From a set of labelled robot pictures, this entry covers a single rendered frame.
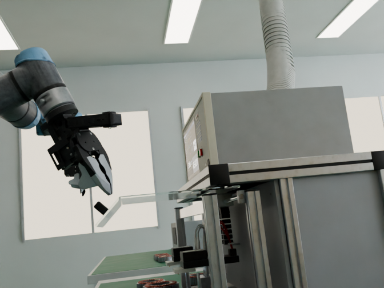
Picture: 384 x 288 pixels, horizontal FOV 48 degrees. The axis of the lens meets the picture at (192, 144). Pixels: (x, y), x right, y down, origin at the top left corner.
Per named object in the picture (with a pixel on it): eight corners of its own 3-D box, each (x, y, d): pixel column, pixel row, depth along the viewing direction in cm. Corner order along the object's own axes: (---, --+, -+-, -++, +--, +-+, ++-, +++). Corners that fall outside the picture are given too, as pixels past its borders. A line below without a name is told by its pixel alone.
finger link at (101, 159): (103, 202, 95) (83, 166, 96) (122, 189, 93) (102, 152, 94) (95, 204, 92) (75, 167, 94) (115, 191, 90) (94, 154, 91)
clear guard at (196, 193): (94, 227, 91) (92, 199, 92) (102, 227, 115) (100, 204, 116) (243, 211, 96) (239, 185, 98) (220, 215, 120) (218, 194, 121)
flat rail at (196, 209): (208, 212, 97) (207, 199, 97) (178, 219, 157) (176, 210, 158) (213, 211, 97) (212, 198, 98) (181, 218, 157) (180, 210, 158)
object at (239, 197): (239, 203, 98) (238, 190, 99) (197, 213, 159) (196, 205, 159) (246, 202, 99) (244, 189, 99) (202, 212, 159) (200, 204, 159)
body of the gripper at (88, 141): (80, 169, 98) (56, 124, 99) (107, 150, 95) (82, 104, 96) (58, 174, 91) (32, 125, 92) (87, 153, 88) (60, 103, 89)
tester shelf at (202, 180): (210, 185, 95) (208, 164, 96) (176, 203, 161) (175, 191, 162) (391, 168, 102) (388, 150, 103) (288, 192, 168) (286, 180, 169)
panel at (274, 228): (292, 317, 93) (273, 180, 98) (225, 281, 157) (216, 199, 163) (297, 316, 93) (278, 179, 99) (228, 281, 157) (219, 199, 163)
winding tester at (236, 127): (211, 170, 107) (202, 91, 111) (187, 187, 149) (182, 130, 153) (355, 158, 113) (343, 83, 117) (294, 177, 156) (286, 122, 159)
